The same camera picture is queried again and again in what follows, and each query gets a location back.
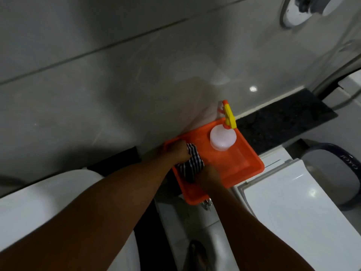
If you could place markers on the person's left hand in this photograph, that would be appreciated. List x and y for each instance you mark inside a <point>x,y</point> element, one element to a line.
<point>178,152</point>

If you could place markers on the person's right hand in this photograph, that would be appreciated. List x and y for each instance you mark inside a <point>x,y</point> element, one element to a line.
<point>208,177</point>

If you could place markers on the black white striped cloth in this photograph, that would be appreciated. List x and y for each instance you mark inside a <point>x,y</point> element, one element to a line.
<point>194,163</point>

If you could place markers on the orange plastic tray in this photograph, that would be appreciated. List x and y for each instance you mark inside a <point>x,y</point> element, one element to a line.
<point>239,163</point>

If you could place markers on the person's right forearm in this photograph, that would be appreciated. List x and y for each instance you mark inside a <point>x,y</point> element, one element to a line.
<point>253,239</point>

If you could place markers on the person's left forearm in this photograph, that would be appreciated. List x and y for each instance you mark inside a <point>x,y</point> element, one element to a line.
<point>84,220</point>

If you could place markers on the person's foot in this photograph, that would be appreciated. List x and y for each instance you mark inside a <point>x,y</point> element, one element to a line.
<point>198,258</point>

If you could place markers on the small chrome tap valve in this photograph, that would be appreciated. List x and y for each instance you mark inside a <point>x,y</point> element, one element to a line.
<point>206,204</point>

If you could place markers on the white spray bottle yellow trigger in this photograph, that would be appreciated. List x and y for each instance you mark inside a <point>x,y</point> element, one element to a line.
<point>222,138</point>

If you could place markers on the black granite ledge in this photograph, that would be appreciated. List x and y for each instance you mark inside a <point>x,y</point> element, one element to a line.
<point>282,118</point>

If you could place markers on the white toilet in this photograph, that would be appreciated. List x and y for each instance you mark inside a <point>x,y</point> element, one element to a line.
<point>299,211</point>

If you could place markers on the dark blue plastic bucket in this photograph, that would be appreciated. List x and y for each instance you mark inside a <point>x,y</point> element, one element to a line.
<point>349,163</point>

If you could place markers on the white ceramic sink basin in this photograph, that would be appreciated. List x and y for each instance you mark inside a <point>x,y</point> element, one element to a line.
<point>25,206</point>

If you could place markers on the dark thick pipe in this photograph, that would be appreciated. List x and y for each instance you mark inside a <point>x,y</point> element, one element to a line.
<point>335,74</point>

